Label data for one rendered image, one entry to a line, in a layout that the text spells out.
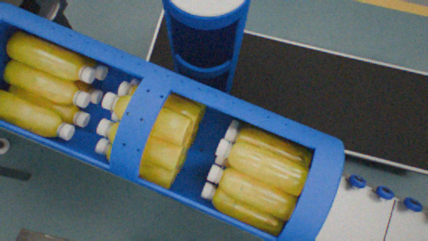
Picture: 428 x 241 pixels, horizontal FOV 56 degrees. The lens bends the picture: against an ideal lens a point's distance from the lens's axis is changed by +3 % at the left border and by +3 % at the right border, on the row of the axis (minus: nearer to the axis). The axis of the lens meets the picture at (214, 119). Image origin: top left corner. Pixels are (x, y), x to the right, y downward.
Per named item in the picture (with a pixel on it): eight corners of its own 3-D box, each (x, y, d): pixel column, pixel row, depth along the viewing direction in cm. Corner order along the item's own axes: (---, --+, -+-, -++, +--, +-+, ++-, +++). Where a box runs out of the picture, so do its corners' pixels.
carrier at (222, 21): (169, 64, 202) (186, 114, 195) (145, -54, 117) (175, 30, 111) (221, 48, 205) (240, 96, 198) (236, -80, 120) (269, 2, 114)
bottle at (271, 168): (298, 200, 84) (218, 166, 86) (295, 192, 91) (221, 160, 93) (311, 171, 83) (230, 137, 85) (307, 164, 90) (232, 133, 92)
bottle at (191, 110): (200, 108, 91) (128, 78, 93) (189, 135, 93) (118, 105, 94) (204, 105, 98) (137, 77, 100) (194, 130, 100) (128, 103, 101)
